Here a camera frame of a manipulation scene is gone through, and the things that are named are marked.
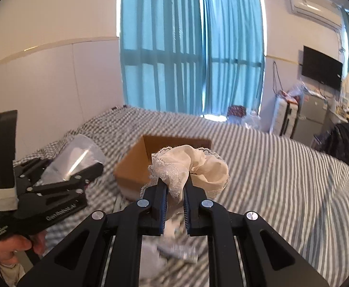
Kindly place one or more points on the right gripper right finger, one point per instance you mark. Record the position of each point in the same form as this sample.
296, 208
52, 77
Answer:
244, 250

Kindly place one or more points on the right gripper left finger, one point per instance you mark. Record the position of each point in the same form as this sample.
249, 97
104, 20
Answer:
103, 250

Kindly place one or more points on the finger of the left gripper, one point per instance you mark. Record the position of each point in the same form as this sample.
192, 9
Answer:
79, 180
30, 172

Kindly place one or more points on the clear plastic bag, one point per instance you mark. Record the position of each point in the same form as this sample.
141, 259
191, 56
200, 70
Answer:
80, 153

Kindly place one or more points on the cream lace cloth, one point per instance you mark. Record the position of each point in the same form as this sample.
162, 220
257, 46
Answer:
175, 165

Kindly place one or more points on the person's left hand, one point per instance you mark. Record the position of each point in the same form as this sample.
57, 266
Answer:
17, 243

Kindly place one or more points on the brown cardboard box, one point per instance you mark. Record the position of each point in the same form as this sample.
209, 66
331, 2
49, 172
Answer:
132, 172

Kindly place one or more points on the grey checked bed cover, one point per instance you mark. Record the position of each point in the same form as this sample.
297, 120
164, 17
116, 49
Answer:
303, 194

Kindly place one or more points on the black backpack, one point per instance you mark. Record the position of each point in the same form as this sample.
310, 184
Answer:
337, 142

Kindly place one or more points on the white suitcase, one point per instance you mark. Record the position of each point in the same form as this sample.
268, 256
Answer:
284, 117

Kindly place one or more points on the red patterned bag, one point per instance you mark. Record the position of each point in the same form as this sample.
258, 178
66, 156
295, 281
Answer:
236, 111

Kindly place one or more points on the grey mini fridge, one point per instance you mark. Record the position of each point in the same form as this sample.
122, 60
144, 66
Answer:
310, 118

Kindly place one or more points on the left blue curtain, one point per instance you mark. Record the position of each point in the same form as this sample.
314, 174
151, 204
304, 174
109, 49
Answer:
161, 52

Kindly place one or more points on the right blue curtain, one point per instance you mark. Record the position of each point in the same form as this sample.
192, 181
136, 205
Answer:
234, 54

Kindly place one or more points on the white air conditioner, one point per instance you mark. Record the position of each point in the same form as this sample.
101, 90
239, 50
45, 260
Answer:
317, 13

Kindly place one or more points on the black wall television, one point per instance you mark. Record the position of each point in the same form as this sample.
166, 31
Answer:
322, 68

